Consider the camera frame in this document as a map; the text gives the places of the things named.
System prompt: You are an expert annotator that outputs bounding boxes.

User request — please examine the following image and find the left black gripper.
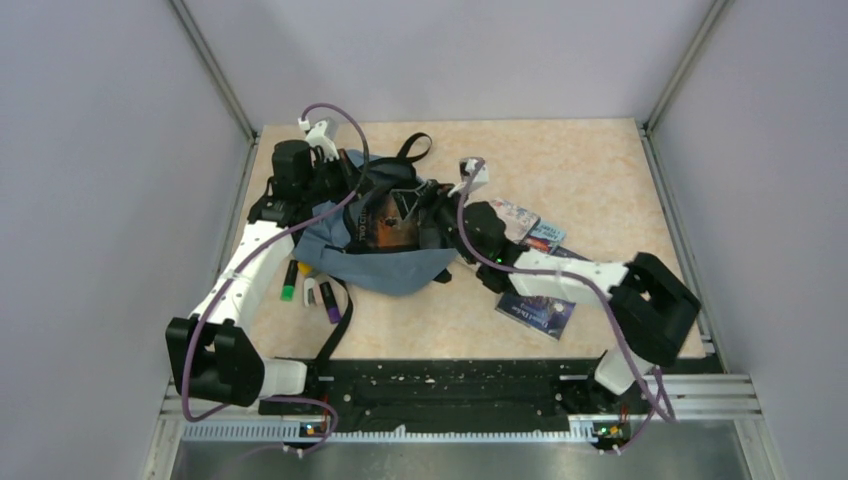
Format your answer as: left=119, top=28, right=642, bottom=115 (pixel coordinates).
left=301, top=147, right=378, bottom=206

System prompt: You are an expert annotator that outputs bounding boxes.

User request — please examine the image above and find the floral Little Women book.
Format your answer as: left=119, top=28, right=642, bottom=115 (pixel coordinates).
left=489, top=198, right=541, bottom=244

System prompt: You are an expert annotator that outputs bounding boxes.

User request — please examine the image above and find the dark orange thick book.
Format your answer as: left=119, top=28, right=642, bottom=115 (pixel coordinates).
left=345, top=190, right=421, bottom=254

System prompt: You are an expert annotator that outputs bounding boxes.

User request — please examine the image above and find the blue grey backpack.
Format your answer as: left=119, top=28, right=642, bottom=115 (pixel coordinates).
left=291, top=132, right=462, bottom=366

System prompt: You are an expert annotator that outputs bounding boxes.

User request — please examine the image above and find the dark purple galaxy book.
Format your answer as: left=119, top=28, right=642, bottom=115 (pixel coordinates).
left=494, top=248, right=591, bottom=342

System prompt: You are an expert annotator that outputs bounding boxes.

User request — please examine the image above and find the light blue treehouse book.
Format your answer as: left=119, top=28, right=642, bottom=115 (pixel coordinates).
left=522, top=220, right=566, bottom=253

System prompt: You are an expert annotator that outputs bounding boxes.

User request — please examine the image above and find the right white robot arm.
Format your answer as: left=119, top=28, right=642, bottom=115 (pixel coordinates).
left=420, top=196, right=702, bottom=412

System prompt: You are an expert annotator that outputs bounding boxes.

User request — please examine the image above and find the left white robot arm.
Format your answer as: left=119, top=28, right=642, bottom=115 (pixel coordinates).
left=165, top=140, right=359, bottom=414

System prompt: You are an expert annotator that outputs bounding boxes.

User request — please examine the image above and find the green black marker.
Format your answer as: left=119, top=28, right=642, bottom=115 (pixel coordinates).
left=280, top=260, right=299, bottom=302

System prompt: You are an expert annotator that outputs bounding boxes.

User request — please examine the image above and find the purple black highlighter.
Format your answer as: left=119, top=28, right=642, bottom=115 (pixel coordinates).
left=319, top=281, right=342, bottom=324

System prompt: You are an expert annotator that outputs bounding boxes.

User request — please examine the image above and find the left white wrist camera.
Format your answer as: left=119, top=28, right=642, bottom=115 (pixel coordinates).
left=298, top=117, right=340, bottom=160

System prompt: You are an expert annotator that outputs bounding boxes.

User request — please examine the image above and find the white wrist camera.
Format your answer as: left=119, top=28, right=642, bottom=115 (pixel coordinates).
left=298, top=117, right=340, bottom=160
left=448, top=157, right=489, bottom=196

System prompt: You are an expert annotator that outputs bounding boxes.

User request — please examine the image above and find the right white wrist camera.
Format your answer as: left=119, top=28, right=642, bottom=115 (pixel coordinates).
left=448, top=157, right=489, bottom=196

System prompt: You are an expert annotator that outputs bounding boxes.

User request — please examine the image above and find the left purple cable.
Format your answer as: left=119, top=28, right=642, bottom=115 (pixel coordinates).
left=180, top=102, right=371, bottom=458

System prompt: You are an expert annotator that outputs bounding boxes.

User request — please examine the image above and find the left aluminium frame post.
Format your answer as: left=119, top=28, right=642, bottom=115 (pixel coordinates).
left=166, top=0, right=258, bottom=142

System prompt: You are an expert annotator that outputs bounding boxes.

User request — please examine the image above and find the aluminium frame post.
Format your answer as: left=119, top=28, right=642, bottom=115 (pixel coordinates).
left=166, top=0, right=258, bottom=142
left=642, top=0, right=734, bottom=137

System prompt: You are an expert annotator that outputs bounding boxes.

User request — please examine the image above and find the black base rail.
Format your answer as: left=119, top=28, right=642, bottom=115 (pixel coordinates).
left=258, top=357, right=654, bottom=452

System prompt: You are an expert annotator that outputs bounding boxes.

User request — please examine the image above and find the right aluminium frame post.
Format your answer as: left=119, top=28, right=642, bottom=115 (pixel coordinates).
left=642, top=0, right=734, bottom=137

